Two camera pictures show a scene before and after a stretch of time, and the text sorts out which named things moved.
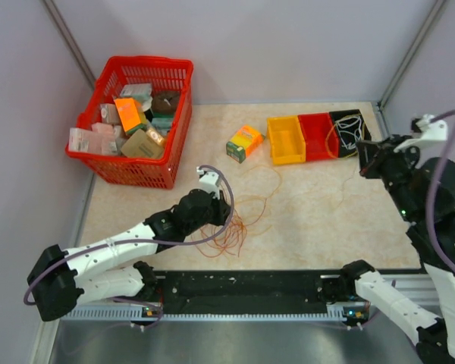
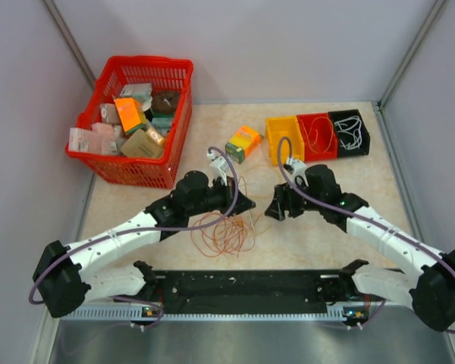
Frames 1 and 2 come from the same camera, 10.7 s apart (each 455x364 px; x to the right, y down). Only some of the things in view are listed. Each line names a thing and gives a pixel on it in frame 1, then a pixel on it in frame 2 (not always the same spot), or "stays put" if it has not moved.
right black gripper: (374, 152) -> (277, 208)
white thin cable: (350, 131) stays put
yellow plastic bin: (287, 139) stays put
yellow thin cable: (358, 150) -> (309, 135)
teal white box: (142, 91) stays put
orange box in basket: (130, 112) stays put
